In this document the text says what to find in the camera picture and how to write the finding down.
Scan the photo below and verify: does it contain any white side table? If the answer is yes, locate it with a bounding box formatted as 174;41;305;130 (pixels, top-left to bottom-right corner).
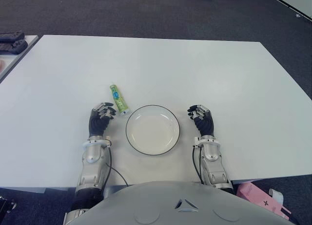
0;35;39;83

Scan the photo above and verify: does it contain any black equipment piece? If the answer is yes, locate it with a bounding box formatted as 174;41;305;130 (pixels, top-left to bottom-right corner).
0;195;17;217

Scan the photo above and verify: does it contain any white plate with black rim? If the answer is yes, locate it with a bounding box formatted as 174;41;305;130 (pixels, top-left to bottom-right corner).
125;104;181;155

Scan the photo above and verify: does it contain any pink cardboard box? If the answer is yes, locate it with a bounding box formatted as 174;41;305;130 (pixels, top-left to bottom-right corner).
236;182;292;221

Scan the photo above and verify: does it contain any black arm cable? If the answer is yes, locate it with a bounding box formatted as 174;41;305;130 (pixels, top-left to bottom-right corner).
103;147;129;187
192;146;205;185

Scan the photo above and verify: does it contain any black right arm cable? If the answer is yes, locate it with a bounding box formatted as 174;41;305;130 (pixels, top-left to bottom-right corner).
192;146;205;185

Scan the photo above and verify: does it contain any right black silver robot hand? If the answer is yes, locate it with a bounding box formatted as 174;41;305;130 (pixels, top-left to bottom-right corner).
187;104;216;138

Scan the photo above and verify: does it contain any black game controller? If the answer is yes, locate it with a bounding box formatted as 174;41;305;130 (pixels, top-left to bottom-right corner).
0;31;25;41
0;39;28;55

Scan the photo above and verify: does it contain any grey robot torso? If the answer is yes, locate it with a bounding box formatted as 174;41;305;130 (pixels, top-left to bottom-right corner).
67;180;291;225

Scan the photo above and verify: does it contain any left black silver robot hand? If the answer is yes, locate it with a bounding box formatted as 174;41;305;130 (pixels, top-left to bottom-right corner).
88;102;117;138

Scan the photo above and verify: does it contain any green toothpaste tube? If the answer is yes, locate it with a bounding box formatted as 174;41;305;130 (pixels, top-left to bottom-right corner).
109;84;131;117

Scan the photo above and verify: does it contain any white tape loop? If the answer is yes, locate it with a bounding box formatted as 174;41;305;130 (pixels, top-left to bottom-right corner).
269;187;285;204

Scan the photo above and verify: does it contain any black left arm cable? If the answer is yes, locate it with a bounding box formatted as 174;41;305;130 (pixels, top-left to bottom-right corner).
103;147;129;187

